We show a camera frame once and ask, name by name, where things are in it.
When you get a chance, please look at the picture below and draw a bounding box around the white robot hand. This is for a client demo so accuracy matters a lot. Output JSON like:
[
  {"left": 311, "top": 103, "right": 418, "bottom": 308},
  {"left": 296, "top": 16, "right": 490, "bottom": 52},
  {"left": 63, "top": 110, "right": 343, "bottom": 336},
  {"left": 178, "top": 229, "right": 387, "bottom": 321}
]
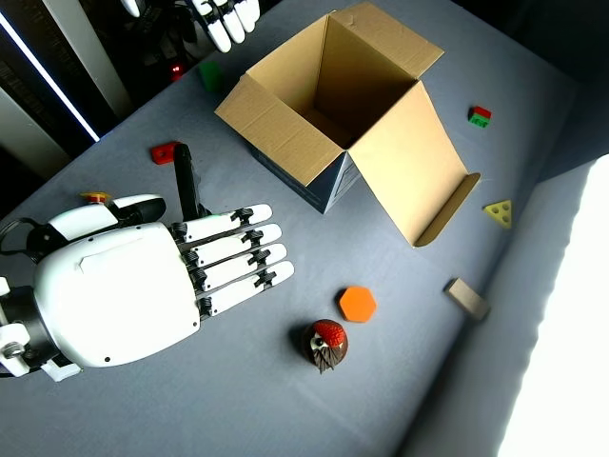
[
  {"left": 28, "top": 192, "right": 296, "bottom": 370},
  {"left": 121, "top": 0, "right": 262, "bottom": 53}
]

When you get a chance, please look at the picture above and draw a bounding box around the black rectangular bar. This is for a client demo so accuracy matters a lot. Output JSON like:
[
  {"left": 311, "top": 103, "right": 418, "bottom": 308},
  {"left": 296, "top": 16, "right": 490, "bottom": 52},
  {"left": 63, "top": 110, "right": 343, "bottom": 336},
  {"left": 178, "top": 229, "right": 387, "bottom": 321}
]
[{"left": 172, "top": 142, "right": 213, "bottom": 223}]

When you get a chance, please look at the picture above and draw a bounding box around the open cardboard box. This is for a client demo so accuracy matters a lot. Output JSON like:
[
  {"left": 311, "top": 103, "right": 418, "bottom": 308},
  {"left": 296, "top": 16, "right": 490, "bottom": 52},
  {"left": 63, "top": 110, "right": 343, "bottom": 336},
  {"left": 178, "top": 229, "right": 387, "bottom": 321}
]
[{"left": 213, "top": 1, "right": 481, "bottom": 248}]

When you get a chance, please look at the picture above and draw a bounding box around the black power strip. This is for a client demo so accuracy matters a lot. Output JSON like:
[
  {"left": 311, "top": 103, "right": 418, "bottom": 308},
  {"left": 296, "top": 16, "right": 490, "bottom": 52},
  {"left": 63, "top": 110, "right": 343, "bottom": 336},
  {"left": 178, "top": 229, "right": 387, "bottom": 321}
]
[{"left": 161, "top": 42, "right": 192, "bottom": 85}]

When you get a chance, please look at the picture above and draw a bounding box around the red block with hole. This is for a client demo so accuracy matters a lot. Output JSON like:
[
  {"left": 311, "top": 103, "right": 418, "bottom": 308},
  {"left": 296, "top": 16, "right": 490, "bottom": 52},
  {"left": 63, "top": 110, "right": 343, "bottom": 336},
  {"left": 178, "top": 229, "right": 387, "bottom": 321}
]
[{"left": 151, "top": 141, "right": 183, "bottom": 166}]

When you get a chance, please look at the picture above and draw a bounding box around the grey table cloth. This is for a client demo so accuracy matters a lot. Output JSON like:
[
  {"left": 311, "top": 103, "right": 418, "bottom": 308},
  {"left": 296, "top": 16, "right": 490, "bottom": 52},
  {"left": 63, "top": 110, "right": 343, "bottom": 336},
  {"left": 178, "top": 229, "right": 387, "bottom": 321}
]
[{"left": 0, "top": 0, "right": 609, "bottom": 457}]

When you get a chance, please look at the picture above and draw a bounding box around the white light strip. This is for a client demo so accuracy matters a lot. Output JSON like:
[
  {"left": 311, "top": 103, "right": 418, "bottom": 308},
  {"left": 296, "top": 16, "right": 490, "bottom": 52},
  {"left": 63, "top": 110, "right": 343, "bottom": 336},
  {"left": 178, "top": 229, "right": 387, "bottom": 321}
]
[{"left": 0, "top": 10, "right": 102, "bottom": 144}]

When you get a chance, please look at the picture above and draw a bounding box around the chocolate strawberry cake toy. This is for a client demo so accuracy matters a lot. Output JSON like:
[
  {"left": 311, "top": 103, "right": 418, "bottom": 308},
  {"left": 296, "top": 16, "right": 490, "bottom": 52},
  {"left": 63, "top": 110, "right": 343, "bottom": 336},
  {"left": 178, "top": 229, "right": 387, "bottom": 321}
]
[{"left": 301, "top": 318, "right": 350, "bottom": 375}]

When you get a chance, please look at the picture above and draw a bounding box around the orange hexagon block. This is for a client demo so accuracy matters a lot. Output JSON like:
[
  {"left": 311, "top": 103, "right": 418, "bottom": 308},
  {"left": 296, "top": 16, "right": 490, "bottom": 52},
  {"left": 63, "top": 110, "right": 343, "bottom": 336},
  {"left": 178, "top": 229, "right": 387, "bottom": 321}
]
[{"left": 338, "top": 285, "right": 379, "bottom": 325}]

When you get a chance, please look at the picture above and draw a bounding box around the red and green block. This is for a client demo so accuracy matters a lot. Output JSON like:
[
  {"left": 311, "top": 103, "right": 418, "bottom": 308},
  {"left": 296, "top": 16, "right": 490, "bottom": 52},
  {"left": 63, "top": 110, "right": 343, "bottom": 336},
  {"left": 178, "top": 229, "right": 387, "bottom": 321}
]
[{"left": 467, "top": 105, "right": 493, "bottom": 129}]

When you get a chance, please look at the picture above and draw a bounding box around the yellow cheese wedge toy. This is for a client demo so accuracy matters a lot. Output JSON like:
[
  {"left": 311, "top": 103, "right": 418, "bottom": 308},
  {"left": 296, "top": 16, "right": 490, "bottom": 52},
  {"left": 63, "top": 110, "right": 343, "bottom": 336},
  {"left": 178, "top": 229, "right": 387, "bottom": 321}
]
[{"left": 481, "top": 199, "right": 515, "bottom": 230}]

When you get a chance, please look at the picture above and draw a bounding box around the beige wooden block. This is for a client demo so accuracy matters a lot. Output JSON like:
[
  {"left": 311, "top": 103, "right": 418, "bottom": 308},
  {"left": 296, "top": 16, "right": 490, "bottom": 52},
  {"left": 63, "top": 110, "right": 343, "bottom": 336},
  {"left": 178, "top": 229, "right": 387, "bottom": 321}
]
[{"left": 443, "top": 277, "right": 492, "bottom": 322}]

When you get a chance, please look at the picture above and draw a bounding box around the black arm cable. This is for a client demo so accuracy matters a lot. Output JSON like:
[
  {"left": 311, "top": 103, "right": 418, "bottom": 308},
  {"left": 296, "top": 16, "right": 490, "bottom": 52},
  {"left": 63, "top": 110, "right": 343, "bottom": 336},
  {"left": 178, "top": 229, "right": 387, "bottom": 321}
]
[{"left": 0, "top": 217, "right": 39, "bottom": 257}]

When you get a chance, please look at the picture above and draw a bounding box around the white post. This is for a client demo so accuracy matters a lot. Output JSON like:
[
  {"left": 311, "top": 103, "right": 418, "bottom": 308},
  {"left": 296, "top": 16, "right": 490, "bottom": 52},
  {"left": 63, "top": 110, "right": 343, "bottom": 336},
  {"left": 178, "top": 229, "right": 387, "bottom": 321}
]
[{"left": 43, "top": 0, "right": 135, "bottom": 118}]

